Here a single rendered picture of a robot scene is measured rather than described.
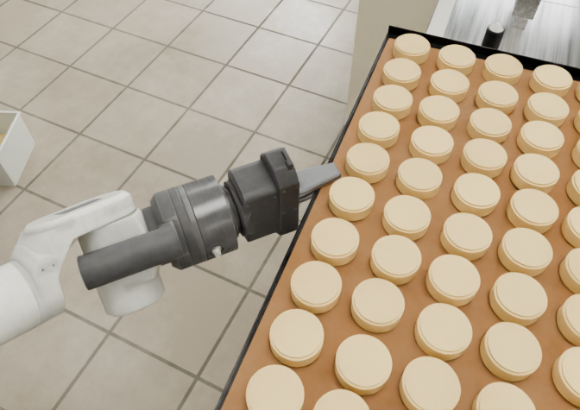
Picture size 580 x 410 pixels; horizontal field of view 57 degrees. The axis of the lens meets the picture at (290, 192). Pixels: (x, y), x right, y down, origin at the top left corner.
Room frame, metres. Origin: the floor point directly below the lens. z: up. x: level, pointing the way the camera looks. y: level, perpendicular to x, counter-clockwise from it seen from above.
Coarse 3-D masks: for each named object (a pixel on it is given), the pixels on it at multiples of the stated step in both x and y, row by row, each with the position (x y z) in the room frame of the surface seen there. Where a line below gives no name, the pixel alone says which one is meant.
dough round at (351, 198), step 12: (348, 180) 0.37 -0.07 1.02; (360, 180) 0.37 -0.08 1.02; (336, 192) 0.36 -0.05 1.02; (348, 192) 0.36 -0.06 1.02; (360, 192) 0.36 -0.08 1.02; (372, 192) 0.36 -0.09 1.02; (336, 204) 0.34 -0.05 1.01; (348, 204) 0.34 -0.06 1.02; (360, 204) 0.34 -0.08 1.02; (372, 204) 0.34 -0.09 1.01; (348, 216) 0.33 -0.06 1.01; (360, 216) 0.33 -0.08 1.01
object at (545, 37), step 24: (480, 0) 1.00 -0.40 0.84; (504, 0) 1.00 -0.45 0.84; (456, 24) 0.92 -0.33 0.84; (480, 24) 0.92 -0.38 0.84; (504, 24) 0.92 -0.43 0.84; (528, 24) 0.92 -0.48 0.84; (552, 24) 0.92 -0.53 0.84; (576, 24) 0.92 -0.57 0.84; (504, 48) 0.84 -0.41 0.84; (528, 48) 0.84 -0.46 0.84; (552, 48) 0.84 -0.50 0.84; (576, 48) 0.84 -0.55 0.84
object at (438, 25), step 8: (440, 0) 0.91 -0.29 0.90; (448, 0) 0.91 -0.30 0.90; (456, 0) 0.92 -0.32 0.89; (440, 8) 0.88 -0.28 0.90; (448, 8) 0.88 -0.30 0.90; (432, 16) 0.86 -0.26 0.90; (440, 16) 0.86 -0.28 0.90; (448, 16) 0.86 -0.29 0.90; (432, 24) 0.83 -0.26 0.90; (440, 24) 0.83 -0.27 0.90; (448, 24) 0.90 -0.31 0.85; (432, 32) 0.81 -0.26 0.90; (440, 32) 0.81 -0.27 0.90
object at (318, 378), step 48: (384, 48) 0.63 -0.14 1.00; (432, 48) 0.63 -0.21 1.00; (528, 96) 0.53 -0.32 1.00; (384, 192) 0.37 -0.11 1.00; (432, 240) 0.31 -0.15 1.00; (288, 288) 0.25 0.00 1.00; (480, 288) 0.25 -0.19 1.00; (336, 336) 0.20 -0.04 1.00; (384, 336) 0.20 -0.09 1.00; (480, 336) 0.20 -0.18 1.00; (240, 384) 0.16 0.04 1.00; (336, 384) 0.16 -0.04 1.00; (480, 384) 0.16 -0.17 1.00; (528, 384) 0.16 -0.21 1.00
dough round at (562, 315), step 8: (576, 296) 0.23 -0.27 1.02; (568, 304) 0.22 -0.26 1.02; (576, 304) 0.22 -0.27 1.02; (560, 312) 0.22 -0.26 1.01; (568, 312) 0.22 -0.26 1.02; (576, 312) 0.22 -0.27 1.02; (560, 320) 0.21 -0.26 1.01; (568, 320) 0.21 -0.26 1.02; (576, 320) 0.21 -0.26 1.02; (560, 328) 0.21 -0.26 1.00; (568, 328) 0.20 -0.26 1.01; (576, 328) 0.20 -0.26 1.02; (568, 336) 0.20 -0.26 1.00; (576, 336) 0.19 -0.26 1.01; (576, 344) 0.19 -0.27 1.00
